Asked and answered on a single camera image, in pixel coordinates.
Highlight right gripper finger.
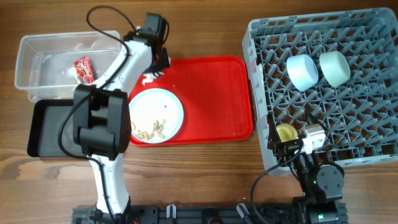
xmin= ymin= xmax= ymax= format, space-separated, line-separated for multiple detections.
xmin=304 ymin=110 xmax=326 ymax=131
xmin=267 ymin=114 xmax=281 ymax=149

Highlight yellow cup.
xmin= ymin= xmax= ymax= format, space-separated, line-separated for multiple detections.
xmin=276 ymin=124 xmax=299 ymax=142

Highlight light blue bowl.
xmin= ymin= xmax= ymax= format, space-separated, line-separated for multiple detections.
xmin=287 ymin=54 xmax=318 ymax=91

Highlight green bowl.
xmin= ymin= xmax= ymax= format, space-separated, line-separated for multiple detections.
xmin=319 ymin=51 xmax=351 ymax=88

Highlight red snack wrapper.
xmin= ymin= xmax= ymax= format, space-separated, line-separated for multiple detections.
xmin=74 ymin=55 xmax=94 ymax=84

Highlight light blue plate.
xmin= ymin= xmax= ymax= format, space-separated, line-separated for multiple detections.
xmin=129 ymin=88 xmax=184 ymax=144

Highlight white plastic spoon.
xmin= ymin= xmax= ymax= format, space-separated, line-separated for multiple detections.
xmin=257 ymin=63 xmax=264 ymax=80

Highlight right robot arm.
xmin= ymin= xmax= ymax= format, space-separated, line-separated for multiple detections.
xmin=268 ymin=111 xmax=348 ymax=223

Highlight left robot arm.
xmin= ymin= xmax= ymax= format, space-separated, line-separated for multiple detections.
xmin=72 ymin=13 xmax=170 ymax=223

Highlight grey dishwasher rack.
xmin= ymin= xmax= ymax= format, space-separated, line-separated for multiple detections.
xmin=242 ymin=7 xmax=397 ymax=175

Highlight red serving tray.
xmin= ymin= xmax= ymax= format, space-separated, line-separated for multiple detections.
xmin=129 ymin=55 xmax=253 ymax=145

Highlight food scraps on plate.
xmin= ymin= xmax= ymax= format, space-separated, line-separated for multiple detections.
xmin=131 ymin=119 xmax=166 ymax=141

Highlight clear plastic bin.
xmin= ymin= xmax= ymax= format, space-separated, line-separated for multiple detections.
xmin=14 ymin=31 xmax=122 ymax=102

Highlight black tray bin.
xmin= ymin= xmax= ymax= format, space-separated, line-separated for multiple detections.
xmin=27 ymin=100 xmax=73 ymax=158

